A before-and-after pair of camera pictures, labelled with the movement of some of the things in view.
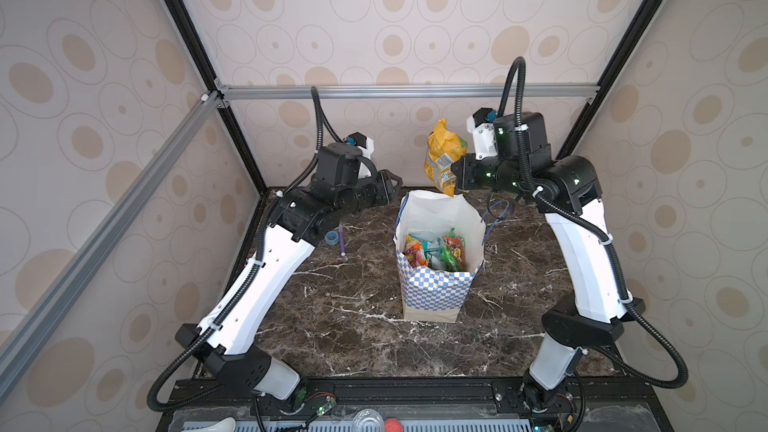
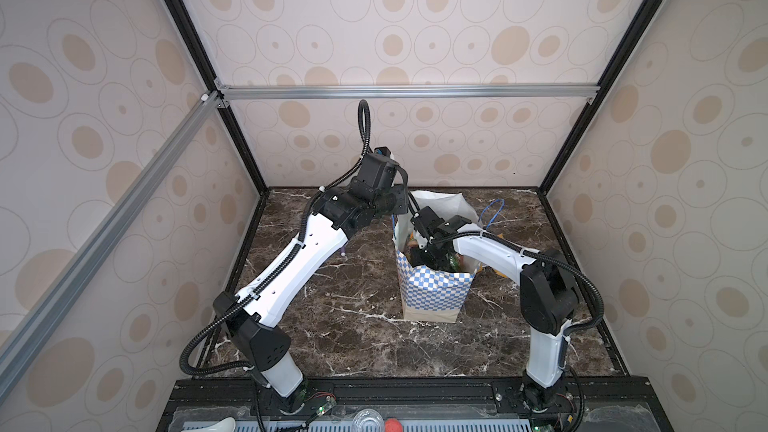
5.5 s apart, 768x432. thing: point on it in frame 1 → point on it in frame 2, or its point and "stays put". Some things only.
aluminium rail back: [406, 92] stays put
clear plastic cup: [368, 420] stays put
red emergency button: [393, 425] stays put
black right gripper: [464, 179] → [415, 260]
